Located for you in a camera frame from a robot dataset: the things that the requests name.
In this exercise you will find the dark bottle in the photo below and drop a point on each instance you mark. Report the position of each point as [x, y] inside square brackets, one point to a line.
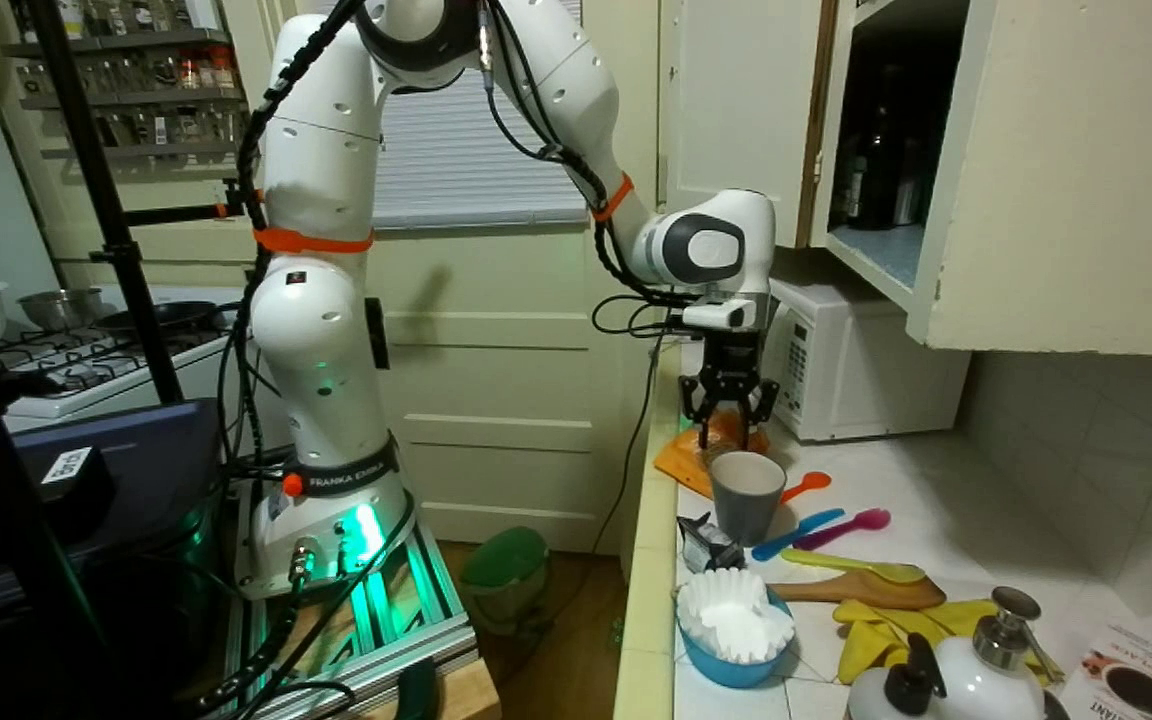
[886, 146]

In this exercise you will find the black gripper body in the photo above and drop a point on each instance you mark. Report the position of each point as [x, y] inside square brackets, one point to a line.
[733, 363]

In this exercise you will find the white kettle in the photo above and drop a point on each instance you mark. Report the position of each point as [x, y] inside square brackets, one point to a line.
[990, 684]

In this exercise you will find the cream panel door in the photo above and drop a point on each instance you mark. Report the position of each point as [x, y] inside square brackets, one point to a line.
[511, 385]

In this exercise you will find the black tripod stand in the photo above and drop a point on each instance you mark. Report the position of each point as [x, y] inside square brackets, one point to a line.
[103, 200]

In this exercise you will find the black box with label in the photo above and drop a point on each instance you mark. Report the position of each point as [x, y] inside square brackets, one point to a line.
[79, 481]

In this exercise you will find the white coffee filter stack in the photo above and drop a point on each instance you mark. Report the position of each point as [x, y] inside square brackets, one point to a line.
[733, 616]

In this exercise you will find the green bucket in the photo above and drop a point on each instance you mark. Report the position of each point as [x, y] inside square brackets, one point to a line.
[506, 576]

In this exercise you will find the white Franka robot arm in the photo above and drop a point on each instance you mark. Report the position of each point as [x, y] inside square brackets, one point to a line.
[318, 332]

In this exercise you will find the blue bowl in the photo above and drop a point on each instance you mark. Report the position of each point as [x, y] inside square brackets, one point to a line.
[739, 662]

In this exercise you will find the gas stove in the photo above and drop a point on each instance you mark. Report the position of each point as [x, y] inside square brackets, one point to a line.
[83, 355]

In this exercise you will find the wooden spoon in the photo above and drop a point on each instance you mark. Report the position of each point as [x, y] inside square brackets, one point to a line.
[871, 588]

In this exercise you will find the white microwave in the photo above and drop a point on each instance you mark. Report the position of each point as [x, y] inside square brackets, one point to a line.
[871, 367]

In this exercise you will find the pink plastic spoon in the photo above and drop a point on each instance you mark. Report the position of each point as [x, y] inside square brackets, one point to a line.
[851, 525]

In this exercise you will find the yellow-green plastic spoon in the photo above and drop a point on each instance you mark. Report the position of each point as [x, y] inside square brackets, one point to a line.
[858, 564]

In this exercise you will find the white window blind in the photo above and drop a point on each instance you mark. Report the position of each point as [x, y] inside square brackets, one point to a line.
[471, 161]

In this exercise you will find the cream cabinet door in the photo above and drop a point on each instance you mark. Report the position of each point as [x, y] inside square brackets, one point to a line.
[1083, 172]

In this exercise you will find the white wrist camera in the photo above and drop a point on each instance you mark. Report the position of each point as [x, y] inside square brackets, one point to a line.
[719, 319]

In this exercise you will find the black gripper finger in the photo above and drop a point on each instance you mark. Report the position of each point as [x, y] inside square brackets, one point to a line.
[752, 407]
[704, 407]

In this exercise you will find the spice shelf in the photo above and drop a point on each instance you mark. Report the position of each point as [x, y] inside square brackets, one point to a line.
[151, 95]

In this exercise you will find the cream open cabinet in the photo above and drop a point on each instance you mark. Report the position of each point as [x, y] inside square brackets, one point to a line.
[888, 262]

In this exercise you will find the grey mug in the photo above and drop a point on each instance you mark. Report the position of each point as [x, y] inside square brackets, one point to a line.
[744, 505]

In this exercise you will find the black and silver packet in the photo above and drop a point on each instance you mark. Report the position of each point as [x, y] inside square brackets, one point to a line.
[704, 547]

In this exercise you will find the Starbucks coffee packet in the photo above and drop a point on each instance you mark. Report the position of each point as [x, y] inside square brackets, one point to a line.
[1141, 681]

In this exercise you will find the metal scoop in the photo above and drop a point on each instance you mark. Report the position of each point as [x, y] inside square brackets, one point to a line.
[1019, 600]

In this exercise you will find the orange plastic spoon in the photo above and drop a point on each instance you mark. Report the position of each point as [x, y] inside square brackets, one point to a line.
[809, 484]

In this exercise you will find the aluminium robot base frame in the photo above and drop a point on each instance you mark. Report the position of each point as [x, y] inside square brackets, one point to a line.
[391, 600]

